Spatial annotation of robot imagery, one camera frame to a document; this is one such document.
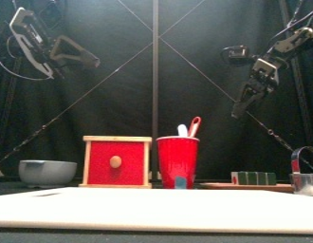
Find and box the red wooden drawer box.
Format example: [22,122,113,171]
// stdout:
[78,135,153,190]

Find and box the pale plastic utensil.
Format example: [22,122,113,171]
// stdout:
[177,123,189,138]

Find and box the red plastic cup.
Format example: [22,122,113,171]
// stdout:
[156,136,201,190]

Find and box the grey bowl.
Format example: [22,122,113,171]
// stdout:
[17,159,78,188]

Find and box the brown wooden board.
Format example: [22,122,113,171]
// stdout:
[199,182,295,194]

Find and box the white cutting board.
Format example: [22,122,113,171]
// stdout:
[0,186,313,235]

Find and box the grey vertical frame pole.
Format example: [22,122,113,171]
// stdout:
[150,0,160,182]

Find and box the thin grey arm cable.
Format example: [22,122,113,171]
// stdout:
[0,56,41,82]

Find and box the small blue block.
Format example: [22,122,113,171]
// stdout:
[175,176,188,190]

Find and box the red plastic utensil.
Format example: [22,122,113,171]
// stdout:
[187,116,203,139]

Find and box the small metal measuring cup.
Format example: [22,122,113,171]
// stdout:
[290,145,313,197]

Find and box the green toy sushi roll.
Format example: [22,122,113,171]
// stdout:
[229,171,278,186]

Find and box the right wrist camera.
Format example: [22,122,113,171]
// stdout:
[220,45,251,66]

